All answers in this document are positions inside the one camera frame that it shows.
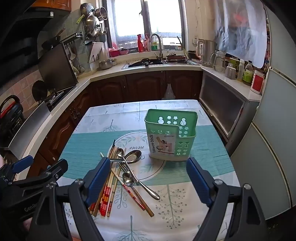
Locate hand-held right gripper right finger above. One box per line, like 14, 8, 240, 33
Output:
186, 157, 269, 241

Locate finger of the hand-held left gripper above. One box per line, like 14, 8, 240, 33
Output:
10, 159, 68, 188
0, 155, 34, 183

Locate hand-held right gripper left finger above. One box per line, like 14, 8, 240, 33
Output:
28, 157, 111, 241

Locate pile of chopsticks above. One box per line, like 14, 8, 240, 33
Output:
89, 139, 126, 217

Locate steel spoon wooden handle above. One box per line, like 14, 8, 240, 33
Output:
122, 172, 155, 217

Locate steel fork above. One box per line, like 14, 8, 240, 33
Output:
117, 161, 140, 186

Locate large steel spoon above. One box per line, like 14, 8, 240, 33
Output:
109, 149, 142, 164

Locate green plastic utensil holder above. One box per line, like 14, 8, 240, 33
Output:
144, 108, 198, 161

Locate steel splash panel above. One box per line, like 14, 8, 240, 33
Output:
5, 101, 51, 159

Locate printed leaf tablecloth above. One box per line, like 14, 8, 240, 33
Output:
54, 99, 241, 241

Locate gas stove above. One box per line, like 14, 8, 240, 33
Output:
45, 89, 77, 112

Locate round black pan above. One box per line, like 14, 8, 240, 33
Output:
32, 80, 48, 101

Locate grey side cabinet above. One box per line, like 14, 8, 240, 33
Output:
199, 67, 262, 149

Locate refrigerator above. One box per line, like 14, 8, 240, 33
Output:
225, 7, 296, 220

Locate white plastic bag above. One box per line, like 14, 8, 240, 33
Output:
163, 83, 176, 100

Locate brown lower cabinets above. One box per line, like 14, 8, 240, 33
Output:
30, 71, 204, 183

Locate black stove splash guard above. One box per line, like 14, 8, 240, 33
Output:
38, 43, 79, 93

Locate grey cup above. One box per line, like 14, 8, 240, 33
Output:
225, 66, 237, 80

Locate white jar red label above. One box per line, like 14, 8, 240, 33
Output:
250, 70, 265, 94

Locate black range hood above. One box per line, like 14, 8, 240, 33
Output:
0, 9, 72, 77

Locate hanging white spatula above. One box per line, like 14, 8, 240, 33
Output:
68, 45, 77, 61

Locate green label bottle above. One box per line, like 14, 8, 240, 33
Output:
242, 61, 254, 86

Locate white bottle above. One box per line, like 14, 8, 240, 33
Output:
237, 59, 245, 81

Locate kitchen sink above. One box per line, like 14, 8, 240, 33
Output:
121, 58, 200, 70

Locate glass pitcher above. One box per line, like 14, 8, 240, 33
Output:
209, 50, 227, 73

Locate black frying pan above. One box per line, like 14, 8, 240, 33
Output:
42, 28, 66, 50

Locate green box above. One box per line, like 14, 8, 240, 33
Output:
229, 58, 241, 70

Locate stack of dirty dishes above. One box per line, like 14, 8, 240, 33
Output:
165, 53, 189, 63

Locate white cutting board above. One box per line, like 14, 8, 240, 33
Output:
88, 42, 104, 64

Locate steel electric kettle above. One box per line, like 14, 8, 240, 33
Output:
196, 39, 218, 68

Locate steel faucet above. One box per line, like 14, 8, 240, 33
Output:
149, 34, 164, 59

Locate clear plastic sheet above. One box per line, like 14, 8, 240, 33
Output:
214, 0, 269, 67

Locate wooden upper cabinet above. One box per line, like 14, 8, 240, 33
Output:
30, 0, 72, 12

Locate window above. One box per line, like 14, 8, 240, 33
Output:
102, 0, 188, 54

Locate black red handled case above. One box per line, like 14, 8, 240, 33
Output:
0, 95, 25, 139

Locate wall utensil rack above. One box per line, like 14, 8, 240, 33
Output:
60, 31, 84, 43

